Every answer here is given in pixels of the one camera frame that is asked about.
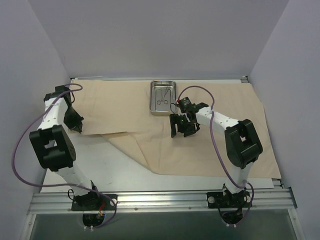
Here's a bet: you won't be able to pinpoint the stainless steel instrument tray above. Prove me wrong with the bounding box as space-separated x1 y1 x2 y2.
149 80 177 116

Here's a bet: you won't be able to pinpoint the beige cloth surgical kit wrap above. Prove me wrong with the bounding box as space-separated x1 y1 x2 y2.
72 80 281 179

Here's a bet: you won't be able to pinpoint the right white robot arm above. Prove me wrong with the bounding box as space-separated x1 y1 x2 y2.
169 97 263 207

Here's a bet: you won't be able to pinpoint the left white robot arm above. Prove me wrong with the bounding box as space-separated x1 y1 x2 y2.
29 85 101 210

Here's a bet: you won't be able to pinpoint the steel surgical scissors forceps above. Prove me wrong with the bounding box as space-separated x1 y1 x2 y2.
155 89 169 105

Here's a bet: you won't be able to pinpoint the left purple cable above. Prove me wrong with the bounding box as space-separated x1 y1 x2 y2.
11 83 118 228

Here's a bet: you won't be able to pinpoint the purple cable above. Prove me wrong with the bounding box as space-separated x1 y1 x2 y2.
11 83 118 228
177 85 255 223

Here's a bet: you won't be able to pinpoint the back aluminium rail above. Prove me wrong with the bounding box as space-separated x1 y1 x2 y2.
71 76 249 82

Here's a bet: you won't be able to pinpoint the aluminium rail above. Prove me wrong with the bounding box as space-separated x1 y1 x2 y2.
71 76 249 82
28 189 295 214
241 76 298 208

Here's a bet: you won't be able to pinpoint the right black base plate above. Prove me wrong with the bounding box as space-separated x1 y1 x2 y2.
206 190 251 209

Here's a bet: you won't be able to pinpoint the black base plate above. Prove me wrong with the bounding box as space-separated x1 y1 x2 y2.
206 190 251 209
71 192 118 212

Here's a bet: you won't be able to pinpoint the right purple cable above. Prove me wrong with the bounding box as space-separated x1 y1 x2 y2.
177 85 255 223

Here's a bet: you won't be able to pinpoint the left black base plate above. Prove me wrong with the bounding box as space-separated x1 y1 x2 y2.
71 192 118 212

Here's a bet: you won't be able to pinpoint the front aluminium rail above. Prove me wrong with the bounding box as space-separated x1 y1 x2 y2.
28 189 295 214

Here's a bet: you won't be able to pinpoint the right side aluminium rail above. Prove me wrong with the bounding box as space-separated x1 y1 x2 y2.
241 76 298 208

